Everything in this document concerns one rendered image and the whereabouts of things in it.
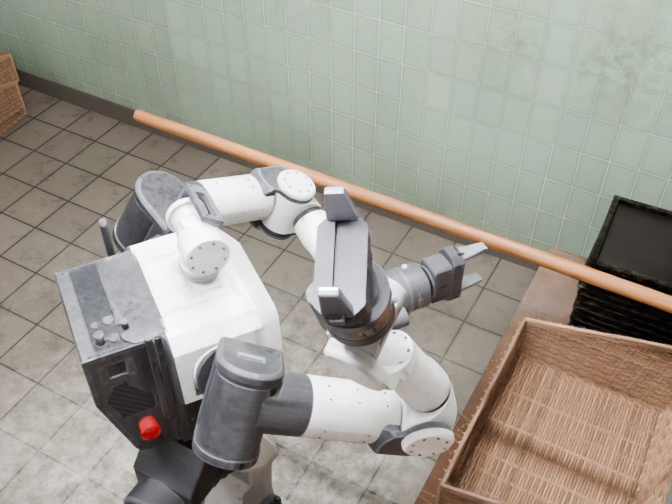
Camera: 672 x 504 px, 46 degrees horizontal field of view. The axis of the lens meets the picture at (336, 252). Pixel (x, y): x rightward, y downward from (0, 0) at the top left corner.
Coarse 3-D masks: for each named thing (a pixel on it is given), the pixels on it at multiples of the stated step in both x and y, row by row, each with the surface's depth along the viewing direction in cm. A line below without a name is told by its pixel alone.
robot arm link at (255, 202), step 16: (240, 176) 149; (256, 176) 150; (272, 176) 151; (288, 176) 151; (304, 176) 153; (224, 192) 144; (240, 192) 146; (256, 192) 148; (272, 192) 149; (288, 192) 149; (304, 192) 150; (224, 208) 144; (240, 208) 146; (256, 208) 149; (272, 208) 151; (224, 224) 147; (256, 224) 155
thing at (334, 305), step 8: (320, 288) 75; (328, 288) 74; (336, 288) 74; (320, 296) 74; (328, 296) 74; (336, 296) 74; (344, 296) 76; (320, 304) 76; (328, 304) 76; (336, 304) 76; (344, 304) 76; (320, 312) 79; (328, 312) 78; (336, 312) 78; (344, 312) 78; (352, 312) 79; (336, 320) 78; (344, 320) 79
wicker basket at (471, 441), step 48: (528, 336) 208; (576, 336) 198; (624, 336) 191; (528, 384) 206; (576, 384) 206; (624, 384) 201; (480, 432) 196; (528, 432) 196; (576, 432) 196; (624, 432) 196; (480, 480) 186; (528, 480) 186; (624, 480) 186
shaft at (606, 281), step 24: (144, 120) 188; (168, 120) 187; (216, 144) 181; (288, 168) 174; (360, 192) 167; (408, 216) 163; (432, 216) 161; (480, 240) 157; (504, 240) 156; (552, 264) 152; (576, 264) 151; (624, 288) 147; (648, 288) 146
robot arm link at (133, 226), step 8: (184, 184) 141; (192, 184) 142; (200, 184) 142; (128, 208) 136; (136, 208) 134; (128, 216) 137; (136, 216) 135; (144, 216) 134; (120, 224) 140; (128, 224) 137; (136, 224) 136; (144, 224) 135; (152, 224) 135; (120, 232) 140; (128, 232) 138; (136, 232) 137; (144, 232) 137; (120, 240) 141; (128, 240) 139; (136, 240) 139
